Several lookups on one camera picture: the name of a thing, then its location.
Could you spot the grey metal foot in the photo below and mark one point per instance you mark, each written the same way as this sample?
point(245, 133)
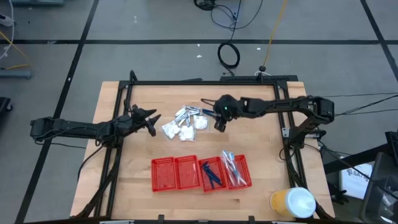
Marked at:
point(15, 74)

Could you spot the black round knob post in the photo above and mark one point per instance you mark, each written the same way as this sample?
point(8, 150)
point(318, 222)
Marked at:
point(262, 68)

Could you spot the yellow cup with white lid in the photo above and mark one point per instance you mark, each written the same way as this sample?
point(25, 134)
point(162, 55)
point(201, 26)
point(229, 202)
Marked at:
point(295, 202)

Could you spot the packaged blue toothbrush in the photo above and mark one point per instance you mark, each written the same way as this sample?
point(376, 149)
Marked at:
point(240, 178)

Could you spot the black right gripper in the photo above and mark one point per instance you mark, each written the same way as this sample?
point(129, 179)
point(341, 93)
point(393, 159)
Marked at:
point(228, 107)

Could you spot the white labelled box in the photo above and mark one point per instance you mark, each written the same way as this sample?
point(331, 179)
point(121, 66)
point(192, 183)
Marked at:
point(354, 183)

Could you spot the black metal rig frame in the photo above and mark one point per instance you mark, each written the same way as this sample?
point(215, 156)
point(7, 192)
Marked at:
point(202, 83)

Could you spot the black chair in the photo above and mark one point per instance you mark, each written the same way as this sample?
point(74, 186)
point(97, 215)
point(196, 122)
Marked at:
point(382, 186)

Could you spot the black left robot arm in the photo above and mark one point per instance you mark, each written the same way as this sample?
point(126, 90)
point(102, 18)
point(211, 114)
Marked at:
point(62, 127)

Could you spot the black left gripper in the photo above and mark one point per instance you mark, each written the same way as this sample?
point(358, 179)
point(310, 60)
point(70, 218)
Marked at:
point(133, 122)

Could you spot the black caster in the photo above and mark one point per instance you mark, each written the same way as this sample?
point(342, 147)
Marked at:
point(4, 104)

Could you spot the person's shoe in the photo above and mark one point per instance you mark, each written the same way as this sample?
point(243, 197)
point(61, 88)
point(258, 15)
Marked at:
point(6, 20)

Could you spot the packaged white toothbrush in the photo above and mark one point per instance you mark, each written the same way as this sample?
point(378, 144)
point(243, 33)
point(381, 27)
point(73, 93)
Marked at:
point(228, 163)

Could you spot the red slotted plastic basket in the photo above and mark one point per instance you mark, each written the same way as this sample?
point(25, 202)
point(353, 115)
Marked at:
point(245, 163)
point(217, 165)
point(186, 172)
point(163, 174)

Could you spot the grey metal base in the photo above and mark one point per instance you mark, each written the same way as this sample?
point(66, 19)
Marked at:
point(37, 2)

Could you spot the black diagonal bar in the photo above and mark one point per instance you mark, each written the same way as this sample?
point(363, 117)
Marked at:
point(351, 160)

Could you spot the clear bag of cotton pads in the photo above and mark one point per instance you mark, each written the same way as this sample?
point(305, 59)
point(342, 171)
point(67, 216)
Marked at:
point(200, 122)
point(187, 133)
point(170, 130)

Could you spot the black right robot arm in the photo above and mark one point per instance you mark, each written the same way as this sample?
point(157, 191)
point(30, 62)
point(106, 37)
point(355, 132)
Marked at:
point(280, 105)

